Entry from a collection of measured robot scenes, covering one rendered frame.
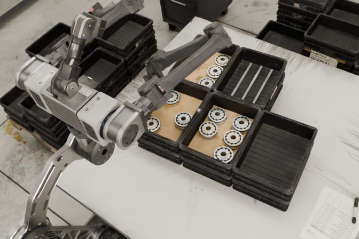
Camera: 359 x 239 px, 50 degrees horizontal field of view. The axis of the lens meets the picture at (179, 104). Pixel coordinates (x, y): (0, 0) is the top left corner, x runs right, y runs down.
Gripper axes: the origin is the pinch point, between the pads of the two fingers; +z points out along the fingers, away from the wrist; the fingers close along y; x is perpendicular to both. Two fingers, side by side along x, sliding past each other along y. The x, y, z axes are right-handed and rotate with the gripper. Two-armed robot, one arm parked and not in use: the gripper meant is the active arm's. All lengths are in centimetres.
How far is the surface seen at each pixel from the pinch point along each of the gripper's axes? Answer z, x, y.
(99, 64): 62, -109, 28
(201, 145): 23.7, 27.6, -12.8
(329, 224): 40, 86, -55
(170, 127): 22.7, 10.0, -1.1
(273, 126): 24, 32, -53
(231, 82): 23, -7, -45
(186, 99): 22.1, -5.7, -16.2
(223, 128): 23.6, 22.0, -28.0
